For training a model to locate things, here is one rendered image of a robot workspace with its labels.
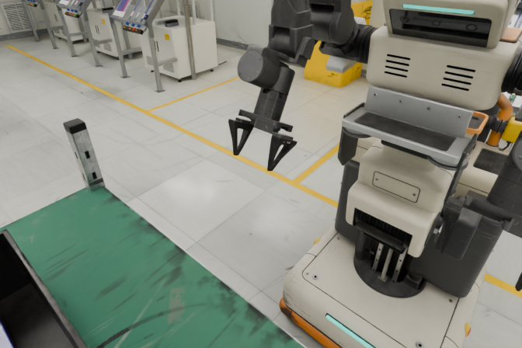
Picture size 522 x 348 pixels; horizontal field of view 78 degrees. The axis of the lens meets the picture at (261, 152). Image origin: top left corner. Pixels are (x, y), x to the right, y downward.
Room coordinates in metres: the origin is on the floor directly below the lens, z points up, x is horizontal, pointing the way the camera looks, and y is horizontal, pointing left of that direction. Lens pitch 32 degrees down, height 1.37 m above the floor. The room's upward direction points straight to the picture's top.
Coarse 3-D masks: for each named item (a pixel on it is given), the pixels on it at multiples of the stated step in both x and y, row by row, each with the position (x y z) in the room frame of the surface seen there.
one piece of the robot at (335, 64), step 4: (356, 20) 0.88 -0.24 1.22; (360, 20) 0.87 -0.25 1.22; (332, 56) 0.84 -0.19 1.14; (332, 60) 0.84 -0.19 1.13; (336, 60) 0.83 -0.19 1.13; (340, 60) 0.83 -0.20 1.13; (344, 60) 0.82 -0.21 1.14; (328, 64) 0.84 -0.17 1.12; (332, 64) 0.83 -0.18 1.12; (336, 64) 0.82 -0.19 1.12; (340, 64) 0.82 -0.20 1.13; (328, 68) 0.83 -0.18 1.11; (332, 68) 0.82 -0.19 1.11; (336, 68) 0.82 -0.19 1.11; (340, 68) 0.81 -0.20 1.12; (344, 68) 0.81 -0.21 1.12; (340, 72) 0.81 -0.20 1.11
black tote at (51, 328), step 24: (0, 240) 0.30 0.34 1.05; (0, 264) 0.29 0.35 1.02; (24, 264) 0.25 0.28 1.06; (0, 288) 0.28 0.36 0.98; (24, 288) 0.29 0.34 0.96; (0, 312) 0.25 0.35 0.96; (24, 312) 0.25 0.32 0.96; (48, 312) 0.25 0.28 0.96; (24, 336) 0.22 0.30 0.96; (48, 336) 0.22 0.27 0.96; (72, 336) 0.17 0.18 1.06
